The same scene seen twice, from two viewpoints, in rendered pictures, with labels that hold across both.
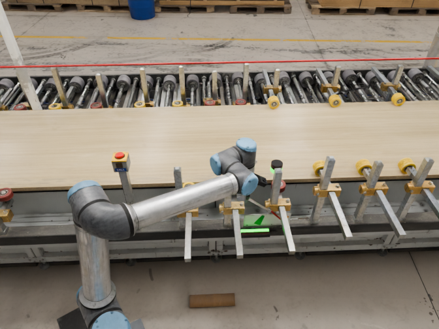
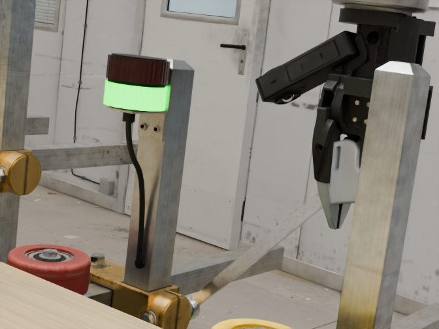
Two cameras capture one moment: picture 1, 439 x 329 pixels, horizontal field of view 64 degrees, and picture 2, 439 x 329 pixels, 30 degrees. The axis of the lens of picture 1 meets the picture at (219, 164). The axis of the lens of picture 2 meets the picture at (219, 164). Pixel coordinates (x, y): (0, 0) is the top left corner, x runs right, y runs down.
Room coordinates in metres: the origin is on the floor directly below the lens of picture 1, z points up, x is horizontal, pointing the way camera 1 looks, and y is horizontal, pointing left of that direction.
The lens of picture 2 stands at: (1.90, 0.27, 1.14)
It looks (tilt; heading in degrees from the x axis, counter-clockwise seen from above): 9 degrees down; 219
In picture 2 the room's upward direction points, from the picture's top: 7 degrees clockwise
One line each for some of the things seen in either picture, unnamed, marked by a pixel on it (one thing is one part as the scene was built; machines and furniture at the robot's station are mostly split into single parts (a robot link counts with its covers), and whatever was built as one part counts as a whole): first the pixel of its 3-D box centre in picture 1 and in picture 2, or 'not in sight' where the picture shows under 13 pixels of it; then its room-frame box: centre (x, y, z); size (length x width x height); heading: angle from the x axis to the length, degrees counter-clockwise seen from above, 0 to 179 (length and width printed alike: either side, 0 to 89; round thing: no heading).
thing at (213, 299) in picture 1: (211, 300); not in sight; (1.17, 0.05, 0.04); 0.30 x 0.08 x 0.08; 93
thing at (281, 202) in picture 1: (277, 204); (127, 301); (1.30, -0.32, 0.85); 0.13 x 0.06 x 0.05; 93
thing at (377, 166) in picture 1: (366, 195); not in sight; (1.31, -0.79, 0.90); 0.03 x 0.03 x 0.48; 3
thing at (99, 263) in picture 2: not in sight; (97, 260); (1.30, -0.37, 0.88); 0.02 x 0.02 x 0.01
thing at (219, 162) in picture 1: (226, 162); not in sight; (1.13, -0.03, 1.29); 0.12 x 0.12 x 0.09; 35
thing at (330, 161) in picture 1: (321, 191); (0, 175); (1.30, -0.54, 0.94); 0.03 x 0.03 x 0.48; 3
